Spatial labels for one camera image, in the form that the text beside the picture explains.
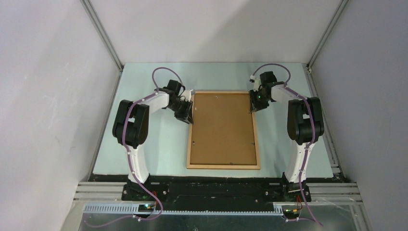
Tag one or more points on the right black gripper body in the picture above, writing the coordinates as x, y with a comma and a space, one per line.
258, 99

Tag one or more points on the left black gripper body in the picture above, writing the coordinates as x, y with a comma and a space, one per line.
182, 108

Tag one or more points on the light wooden picture frame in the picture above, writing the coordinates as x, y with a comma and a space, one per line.
223, 167

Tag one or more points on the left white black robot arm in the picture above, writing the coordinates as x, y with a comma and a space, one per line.
131, 124

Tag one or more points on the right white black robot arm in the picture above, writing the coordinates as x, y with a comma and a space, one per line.
304, 124

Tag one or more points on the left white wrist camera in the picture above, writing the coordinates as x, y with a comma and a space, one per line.
187, 95

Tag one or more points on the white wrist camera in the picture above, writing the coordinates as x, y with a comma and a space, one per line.
187, 95
256, 82

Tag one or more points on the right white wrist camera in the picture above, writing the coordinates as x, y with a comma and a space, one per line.
256, 82

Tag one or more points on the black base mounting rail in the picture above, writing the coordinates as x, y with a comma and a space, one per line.
216, 194

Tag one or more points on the aluminium extrusion frame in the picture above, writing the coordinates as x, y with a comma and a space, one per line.
106, 198

